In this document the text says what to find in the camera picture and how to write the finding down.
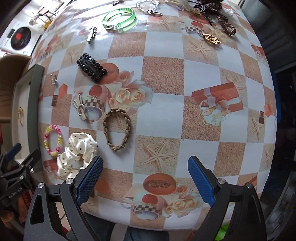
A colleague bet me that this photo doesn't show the brown braided hair tie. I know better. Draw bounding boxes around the brown braided hair tie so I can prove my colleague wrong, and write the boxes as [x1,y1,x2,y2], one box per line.
[102,108,132,153]

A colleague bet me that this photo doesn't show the grey jewelry tray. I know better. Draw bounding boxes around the grey jewelry tray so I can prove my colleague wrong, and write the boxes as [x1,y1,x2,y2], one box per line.
[11,64,44,164]

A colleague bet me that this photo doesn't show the patterned checkered tablecloth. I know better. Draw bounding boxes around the patterned checkered tablecloth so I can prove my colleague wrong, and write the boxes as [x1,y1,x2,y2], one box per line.
[32,1,277,230]

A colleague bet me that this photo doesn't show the dark brown spiral hair ties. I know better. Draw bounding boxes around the dark brown spiral hair ties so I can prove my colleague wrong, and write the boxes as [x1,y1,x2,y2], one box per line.
[196,0,237,37]

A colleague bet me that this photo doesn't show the green translucent bangle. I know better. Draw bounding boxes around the green translucent bangle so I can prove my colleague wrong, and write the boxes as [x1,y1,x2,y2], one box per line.
[101,8,137,32]

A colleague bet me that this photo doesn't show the silver dark hair clip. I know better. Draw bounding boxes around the silver dark hair clip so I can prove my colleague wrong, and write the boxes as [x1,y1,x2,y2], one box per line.
[86,26,97,44]

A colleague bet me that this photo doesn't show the beige bunny ear hair clip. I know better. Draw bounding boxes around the beige bunny ear hair clip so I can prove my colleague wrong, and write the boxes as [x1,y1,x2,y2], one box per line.
[73,93,88,121]

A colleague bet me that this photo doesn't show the black beaded rectangular hair clip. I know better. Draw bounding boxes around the black beaded rectangular hair clip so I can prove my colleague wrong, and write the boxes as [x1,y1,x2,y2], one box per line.
[76,53,107,83]

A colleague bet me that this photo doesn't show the cream polka dot scrunchie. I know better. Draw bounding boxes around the cream polka dot scrunchie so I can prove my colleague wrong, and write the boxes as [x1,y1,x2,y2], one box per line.
[57,133,98,180]

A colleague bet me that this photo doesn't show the pink yellow spiral hair tie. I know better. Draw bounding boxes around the pink yellow spiral hair tie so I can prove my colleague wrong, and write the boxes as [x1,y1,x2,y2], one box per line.
[43,124,64,158]

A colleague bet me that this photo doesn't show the yellow cord hair tie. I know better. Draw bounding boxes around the yellow cord hair tie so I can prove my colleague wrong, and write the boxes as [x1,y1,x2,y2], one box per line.
[16,106,25,127]

